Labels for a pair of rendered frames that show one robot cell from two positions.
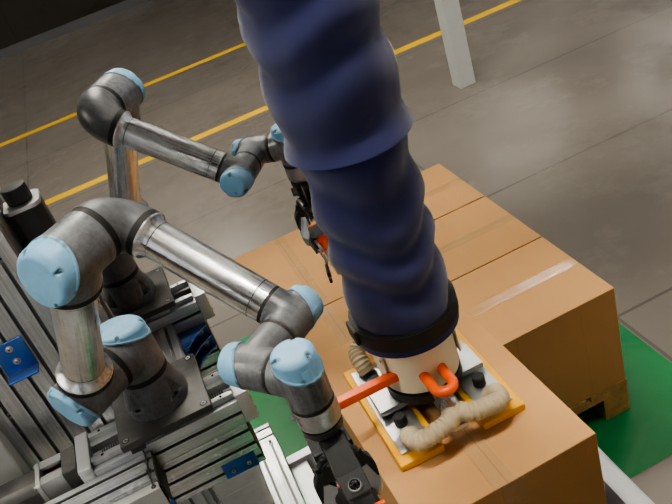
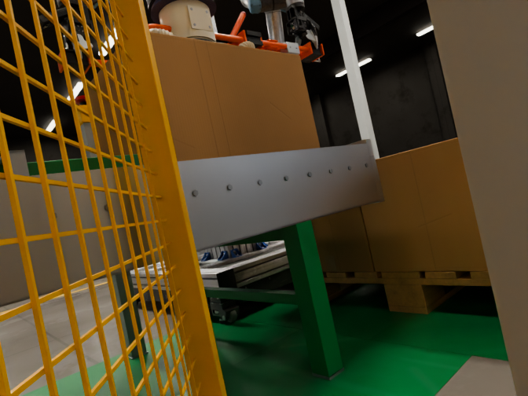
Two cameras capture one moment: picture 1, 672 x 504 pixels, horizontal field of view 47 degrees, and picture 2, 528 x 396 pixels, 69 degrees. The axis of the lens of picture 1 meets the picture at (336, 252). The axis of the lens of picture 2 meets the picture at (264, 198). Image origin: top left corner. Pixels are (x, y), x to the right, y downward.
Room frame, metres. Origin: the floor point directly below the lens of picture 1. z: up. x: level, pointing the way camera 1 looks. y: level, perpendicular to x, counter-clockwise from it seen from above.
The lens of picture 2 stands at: (0.76, -1.25, 0.47)
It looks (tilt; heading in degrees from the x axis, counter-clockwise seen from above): 1 degrees up; 60
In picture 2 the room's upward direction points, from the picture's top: 12 degrees counter-clockwise
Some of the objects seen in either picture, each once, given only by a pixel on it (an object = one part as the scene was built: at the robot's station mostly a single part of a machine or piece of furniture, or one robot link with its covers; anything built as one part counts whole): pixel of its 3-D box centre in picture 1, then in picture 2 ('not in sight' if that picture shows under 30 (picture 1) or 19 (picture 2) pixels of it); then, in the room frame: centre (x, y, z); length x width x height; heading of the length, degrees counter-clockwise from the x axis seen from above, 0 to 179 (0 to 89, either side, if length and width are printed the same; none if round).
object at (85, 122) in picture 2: not in sight; (111, 230); (0.98, 0.36, 0.50); 0.07 x 0.07 x 1.00; 11
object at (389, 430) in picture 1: (388, 404); not in sight; (1.26, 0.00, 0.97); 0.34 x 0.10 x 0.05; 10
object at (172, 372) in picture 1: (149, 382); not in sight; (1.48, 0.51, 1.09); 0.15 x 0.15 x 0.10
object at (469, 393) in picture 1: (464, 366); not in sight; (1.30, -0.18, 0.97); 0.34 x 0.10 x 0.05; 10
